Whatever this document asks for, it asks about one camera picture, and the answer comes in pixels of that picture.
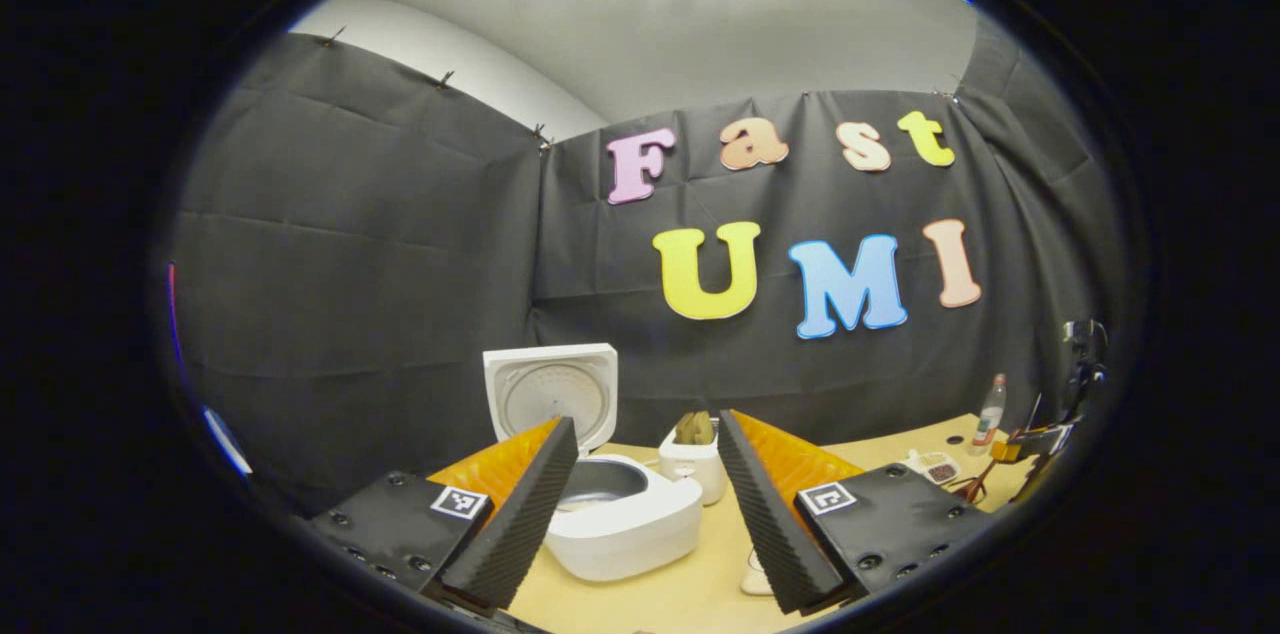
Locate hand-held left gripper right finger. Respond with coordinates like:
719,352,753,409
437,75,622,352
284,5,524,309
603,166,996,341
720,408,1001,613

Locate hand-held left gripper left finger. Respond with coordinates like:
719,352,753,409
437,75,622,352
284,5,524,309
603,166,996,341
310,416,579,615

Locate brown wooden spoon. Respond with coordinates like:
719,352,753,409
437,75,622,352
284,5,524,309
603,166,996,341
955,454,1003,501

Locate white rice cooker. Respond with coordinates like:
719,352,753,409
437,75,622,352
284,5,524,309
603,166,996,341
483,344,705,583

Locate clear plastic bottle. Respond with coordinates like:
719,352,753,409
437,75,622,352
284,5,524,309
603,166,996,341
968,373,1008,457

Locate white toaster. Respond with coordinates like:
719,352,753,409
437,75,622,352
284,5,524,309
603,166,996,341
657,426,728,507

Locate white divided grain dish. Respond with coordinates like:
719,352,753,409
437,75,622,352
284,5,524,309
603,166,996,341
905,451,962,487

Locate black backdrop cloth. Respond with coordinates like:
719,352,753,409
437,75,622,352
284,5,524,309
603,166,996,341
170,29,1126,515

